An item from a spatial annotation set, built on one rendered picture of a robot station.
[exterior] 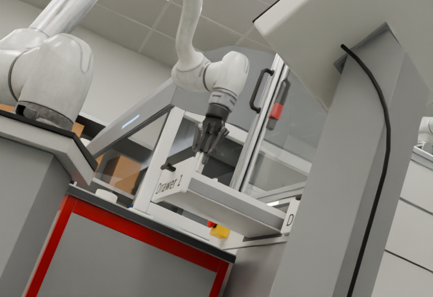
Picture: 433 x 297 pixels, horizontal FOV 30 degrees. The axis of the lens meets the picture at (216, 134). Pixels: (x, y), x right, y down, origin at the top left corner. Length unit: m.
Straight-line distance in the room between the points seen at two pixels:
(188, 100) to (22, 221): 1.56
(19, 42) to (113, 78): 4.64
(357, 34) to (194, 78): 1.27
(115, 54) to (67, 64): 4.87
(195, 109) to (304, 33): 1.90
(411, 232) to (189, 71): 1.04
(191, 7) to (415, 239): 1.02
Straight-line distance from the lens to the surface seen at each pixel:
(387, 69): 1.55
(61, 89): 2.07
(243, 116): 3.46
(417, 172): 2.18
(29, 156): 2.00
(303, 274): 1.44
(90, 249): 2.48
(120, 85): 6.88
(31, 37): 2.28
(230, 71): 2.73
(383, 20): 1.61
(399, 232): 2.13
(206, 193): 2.34
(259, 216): 2.40
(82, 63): 2.11
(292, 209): 2.37
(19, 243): 1.97
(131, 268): 2.51
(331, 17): 1.53
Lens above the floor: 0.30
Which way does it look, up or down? 18 degrees up
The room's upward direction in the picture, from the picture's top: 20 degrees clockwise
